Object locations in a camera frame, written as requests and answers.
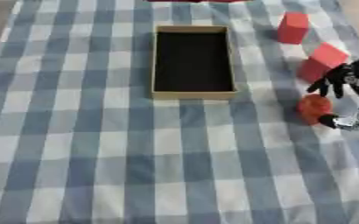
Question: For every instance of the tall red block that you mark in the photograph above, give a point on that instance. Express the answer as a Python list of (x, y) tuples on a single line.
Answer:
[(292, 28)]

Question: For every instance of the red rectangular block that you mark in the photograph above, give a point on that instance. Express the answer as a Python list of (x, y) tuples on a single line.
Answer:
[(320, 61)]

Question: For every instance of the orange-red toy fruit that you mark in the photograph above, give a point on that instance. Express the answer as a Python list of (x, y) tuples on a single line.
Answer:
[(314, 108)]

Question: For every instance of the tan cardboard box black inside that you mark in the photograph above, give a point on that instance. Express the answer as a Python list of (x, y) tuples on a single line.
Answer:
[(192, 61)]

